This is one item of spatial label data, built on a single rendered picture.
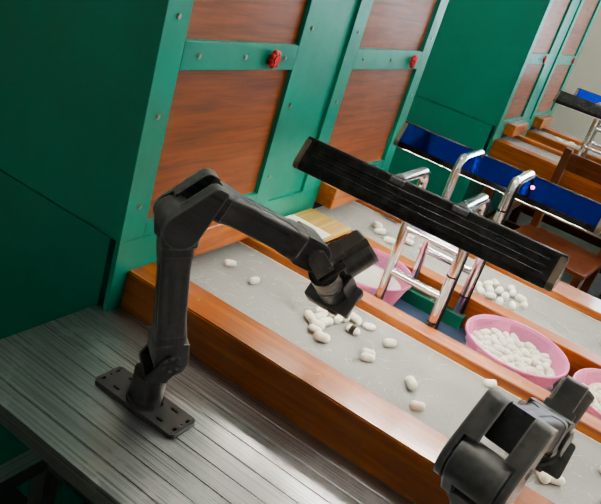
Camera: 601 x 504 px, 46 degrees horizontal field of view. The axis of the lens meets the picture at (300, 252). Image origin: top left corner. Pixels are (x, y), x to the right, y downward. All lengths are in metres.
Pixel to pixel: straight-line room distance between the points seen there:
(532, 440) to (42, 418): 0.81
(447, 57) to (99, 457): 3.45
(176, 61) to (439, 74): 3.01
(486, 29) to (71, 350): 3.26
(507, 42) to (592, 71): 2.36
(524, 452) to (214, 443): 0.62
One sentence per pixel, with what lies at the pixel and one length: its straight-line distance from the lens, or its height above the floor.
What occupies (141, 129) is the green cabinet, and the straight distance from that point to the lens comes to 1.42.
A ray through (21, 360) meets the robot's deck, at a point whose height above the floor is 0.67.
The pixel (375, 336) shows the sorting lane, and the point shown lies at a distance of 1.66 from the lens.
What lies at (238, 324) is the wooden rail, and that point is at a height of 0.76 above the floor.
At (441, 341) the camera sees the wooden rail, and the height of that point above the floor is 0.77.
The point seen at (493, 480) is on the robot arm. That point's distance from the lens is 0.87.
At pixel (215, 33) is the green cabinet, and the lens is 1.51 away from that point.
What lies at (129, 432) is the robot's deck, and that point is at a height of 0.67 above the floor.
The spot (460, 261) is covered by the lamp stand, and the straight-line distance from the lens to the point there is 1.68.
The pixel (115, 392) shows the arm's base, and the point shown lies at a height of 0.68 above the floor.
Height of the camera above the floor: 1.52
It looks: 24 degrees down
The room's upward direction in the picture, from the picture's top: 18 degrees clockwise
